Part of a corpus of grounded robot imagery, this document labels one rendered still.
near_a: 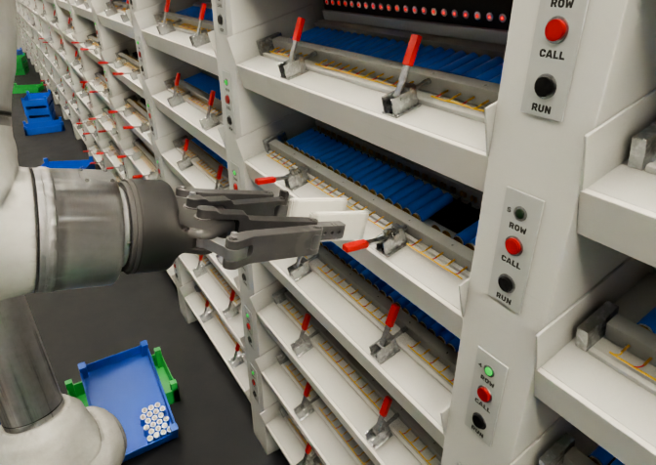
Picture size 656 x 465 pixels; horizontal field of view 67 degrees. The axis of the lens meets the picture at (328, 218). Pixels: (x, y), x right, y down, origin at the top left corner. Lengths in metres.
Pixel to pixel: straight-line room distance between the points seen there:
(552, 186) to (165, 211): 0.32
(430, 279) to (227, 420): 1.15
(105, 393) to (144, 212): 1.37
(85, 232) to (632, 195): 0.40
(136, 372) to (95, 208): 1.39
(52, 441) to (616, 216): 0.93
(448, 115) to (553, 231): 0.19
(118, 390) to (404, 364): 1.12
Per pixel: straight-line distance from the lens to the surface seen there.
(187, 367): 1.87
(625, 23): 0.43
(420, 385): 0.76
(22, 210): 0.37
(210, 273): 1.71
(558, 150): 0.45
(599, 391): 0.54
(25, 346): 1.00
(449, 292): 0.62
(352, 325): 0.85
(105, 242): 0.37
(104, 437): 1.11
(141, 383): 1.72
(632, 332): 0.56
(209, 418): 1.70
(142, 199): 0.39
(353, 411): 0.98
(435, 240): 0.65
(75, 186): 0.38
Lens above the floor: 1.25
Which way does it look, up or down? 27 degrees down
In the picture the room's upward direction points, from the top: straight up
